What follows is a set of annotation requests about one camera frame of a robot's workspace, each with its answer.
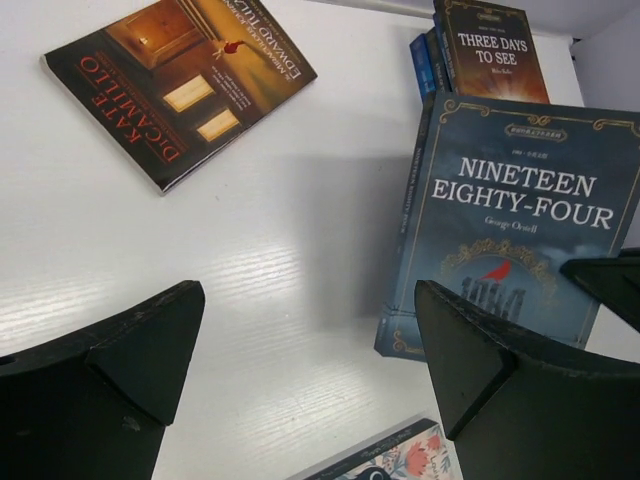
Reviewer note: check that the dark orange book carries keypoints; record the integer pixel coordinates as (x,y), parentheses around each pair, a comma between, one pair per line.
(176,82)

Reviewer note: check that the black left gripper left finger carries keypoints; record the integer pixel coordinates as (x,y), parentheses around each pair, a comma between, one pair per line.
(95,403)

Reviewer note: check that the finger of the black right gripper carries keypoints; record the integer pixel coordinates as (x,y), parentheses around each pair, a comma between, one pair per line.
(614,282)

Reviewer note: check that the Little Women floral book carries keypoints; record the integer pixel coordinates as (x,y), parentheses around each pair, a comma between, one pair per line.
(414,449)

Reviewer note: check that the Animal Farm blue book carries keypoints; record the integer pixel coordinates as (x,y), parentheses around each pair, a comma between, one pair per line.
(422,65)

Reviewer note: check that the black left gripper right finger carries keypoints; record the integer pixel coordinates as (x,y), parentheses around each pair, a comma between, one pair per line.
(518,405)

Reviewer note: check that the Tale of Two Cities book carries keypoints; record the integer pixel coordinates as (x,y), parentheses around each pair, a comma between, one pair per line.
(437,62)

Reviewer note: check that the Three Days to See book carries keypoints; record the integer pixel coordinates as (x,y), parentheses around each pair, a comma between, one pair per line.
(489,51)

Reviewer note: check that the Nineteen Eighty Four blue book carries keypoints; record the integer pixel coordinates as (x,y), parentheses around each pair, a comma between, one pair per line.
(500,195)

